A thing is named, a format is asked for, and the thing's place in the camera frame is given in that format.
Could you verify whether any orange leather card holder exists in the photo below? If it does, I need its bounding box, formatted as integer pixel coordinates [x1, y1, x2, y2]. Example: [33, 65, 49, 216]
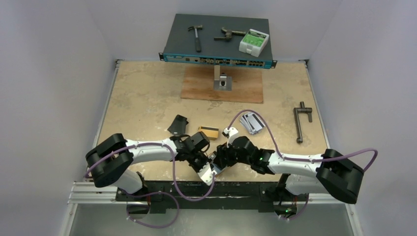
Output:
[208, 151, 227, 176]

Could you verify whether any metal stand bracket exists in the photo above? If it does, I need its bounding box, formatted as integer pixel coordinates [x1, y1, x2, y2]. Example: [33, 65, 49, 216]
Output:
[213, 65, 232, 91]

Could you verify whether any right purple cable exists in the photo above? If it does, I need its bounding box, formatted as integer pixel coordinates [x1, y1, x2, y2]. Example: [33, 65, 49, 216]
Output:
[226, 110, 379, 221]

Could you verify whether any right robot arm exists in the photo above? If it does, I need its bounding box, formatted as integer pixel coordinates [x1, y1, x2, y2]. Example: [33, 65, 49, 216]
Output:
[212, 136, 364, 204]

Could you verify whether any black credit card stack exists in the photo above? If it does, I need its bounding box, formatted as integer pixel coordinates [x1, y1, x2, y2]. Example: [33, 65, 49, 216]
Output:
[167, 115, 189, 135]

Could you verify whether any brass clamp tool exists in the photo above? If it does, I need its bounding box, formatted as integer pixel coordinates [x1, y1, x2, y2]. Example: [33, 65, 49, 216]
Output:
[213, 27, 247, 42]

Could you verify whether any white credit card stack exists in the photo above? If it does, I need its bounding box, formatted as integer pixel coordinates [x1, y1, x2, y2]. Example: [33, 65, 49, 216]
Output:
[239, 112, 265, 135]

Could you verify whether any plywood board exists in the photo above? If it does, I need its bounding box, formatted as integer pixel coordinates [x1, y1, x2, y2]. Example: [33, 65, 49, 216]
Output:
[180, 66, 264, 104]

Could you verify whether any gold credit card stack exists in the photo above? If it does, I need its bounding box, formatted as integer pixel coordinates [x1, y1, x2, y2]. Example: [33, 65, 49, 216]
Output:
[198, 126, 219, 140]

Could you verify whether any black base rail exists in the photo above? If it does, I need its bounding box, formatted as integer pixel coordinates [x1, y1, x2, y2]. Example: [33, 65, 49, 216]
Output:
[115, 180, 307, 214]

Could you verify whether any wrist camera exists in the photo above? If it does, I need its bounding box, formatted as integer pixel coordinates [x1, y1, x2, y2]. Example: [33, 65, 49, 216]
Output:
[197, 162, 216, 186]
[222, 127, 239, 146]

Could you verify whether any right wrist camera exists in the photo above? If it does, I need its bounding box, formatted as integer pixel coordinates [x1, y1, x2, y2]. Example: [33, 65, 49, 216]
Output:
[222, 127, 239, 146]

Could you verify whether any blue network switch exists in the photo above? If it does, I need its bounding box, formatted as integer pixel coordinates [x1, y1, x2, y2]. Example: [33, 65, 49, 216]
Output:
[159, 13, 277, 69]

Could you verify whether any aluminium frame rail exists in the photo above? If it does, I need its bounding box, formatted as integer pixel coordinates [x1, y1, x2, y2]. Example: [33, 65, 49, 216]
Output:
[58, 59, 123, 236]

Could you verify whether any white green electronic box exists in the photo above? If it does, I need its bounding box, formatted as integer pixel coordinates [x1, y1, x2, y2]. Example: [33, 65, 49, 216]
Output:
[238, 29, 269, 57]

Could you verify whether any small hammer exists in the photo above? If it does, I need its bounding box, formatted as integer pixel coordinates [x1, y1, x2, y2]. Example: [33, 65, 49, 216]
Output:
[187, 25, 203, 53]

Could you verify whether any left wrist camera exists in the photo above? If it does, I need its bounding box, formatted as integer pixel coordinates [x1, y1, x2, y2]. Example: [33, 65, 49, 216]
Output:
[197, 162, 216, 186]

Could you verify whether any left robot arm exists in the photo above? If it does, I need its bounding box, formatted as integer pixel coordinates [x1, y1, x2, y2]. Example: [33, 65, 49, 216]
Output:
[85, 132, 213, 201]

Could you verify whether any dark metal T-handle tool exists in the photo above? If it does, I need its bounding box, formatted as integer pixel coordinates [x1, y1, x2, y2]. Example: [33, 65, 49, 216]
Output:
[293, 101, 313, 144]

